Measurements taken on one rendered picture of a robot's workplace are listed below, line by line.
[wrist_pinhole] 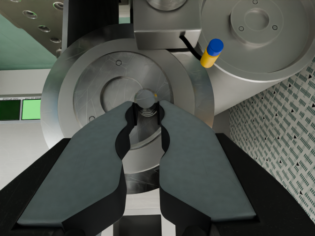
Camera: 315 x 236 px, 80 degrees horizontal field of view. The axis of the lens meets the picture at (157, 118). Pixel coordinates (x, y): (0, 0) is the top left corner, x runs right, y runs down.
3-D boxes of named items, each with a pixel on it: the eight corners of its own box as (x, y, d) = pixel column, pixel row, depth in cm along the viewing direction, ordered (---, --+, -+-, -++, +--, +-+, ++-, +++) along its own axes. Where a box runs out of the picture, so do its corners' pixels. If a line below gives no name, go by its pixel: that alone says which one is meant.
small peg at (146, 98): (153, 84, 11) (160, 106, 11) (154, 96, 14) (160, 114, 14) (131, 91, 11) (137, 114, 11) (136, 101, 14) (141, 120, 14)
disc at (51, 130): (212, 22, 17) (217, 196, 15) (211, 26, 17) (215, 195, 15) (47, 21, 17) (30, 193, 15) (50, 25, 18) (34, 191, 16)
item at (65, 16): (72, -106, 20) (66, 58, 18) (118, 28, 44) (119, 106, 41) (67, -105, 20) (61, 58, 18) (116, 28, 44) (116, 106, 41)
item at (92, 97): (98, 35, 15) (188, 71, 14) (105, 48, 17) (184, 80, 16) (53, 124, 14) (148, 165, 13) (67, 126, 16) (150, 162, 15)
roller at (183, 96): (194, 38, 16) (197, 175, 15) (173, 102, 42) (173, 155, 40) (62, 37, 16) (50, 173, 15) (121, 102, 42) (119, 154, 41)
